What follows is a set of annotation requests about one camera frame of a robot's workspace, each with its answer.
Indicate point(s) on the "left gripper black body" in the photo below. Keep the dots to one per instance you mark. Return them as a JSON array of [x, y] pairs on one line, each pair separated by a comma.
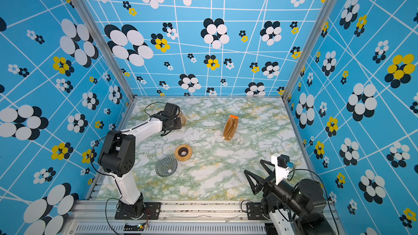
[[176, 123]]

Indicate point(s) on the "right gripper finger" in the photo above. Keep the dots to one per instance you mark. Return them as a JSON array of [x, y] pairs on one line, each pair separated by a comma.
[[256, 182], [268, 167]]

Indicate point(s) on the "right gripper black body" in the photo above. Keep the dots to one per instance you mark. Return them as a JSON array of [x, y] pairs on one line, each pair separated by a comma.
[[286, 190]]

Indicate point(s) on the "orange glass coffee carafe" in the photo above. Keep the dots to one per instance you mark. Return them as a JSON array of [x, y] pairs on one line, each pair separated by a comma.
[[183, 118]]

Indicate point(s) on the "wooden ring dripper holder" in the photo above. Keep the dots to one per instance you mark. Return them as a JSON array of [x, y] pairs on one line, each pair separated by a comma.
[[183, 153]]

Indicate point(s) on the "grey ribbed glass dripper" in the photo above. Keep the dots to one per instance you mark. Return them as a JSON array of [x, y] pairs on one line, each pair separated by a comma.
[[166, 166]]

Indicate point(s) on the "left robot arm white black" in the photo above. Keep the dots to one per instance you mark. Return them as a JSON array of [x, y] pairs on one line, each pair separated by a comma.
[[117, 159]]

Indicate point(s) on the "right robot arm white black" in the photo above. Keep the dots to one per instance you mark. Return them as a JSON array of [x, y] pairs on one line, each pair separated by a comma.
[[293, 210]]

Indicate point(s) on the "small green circuit board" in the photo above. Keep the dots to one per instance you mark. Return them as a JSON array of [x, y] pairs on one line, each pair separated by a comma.
[[134, 227]]

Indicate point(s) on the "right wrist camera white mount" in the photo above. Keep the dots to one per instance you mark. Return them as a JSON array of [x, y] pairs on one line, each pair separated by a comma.
[[282, 166]]

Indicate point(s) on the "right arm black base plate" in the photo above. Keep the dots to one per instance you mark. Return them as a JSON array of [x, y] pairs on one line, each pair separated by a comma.
[[255, 211]]

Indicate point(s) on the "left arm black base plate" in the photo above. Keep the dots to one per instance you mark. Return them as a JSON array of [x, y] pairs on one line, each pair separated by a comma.
[[148, 210]]

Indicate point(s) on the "aluminium front rail frame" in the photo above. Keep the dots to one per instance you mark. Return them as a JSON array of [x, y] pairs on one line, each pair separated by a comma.
[[96, 217]]

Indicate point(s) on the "left aluminium corner post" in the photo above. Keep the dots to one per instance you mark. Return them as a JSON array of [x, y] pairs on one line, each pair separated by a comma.
[[88, 20]]

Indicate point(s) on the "aluminium corner post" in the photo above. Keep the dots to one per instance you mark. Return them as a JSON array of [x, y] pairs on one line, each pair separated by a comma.
[[326, 10], [88, 20]]

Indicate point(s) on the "right aluminium corner post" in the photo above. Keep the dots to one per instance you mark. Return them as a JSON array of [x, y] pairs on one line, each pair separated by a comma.
[[326, 10]]

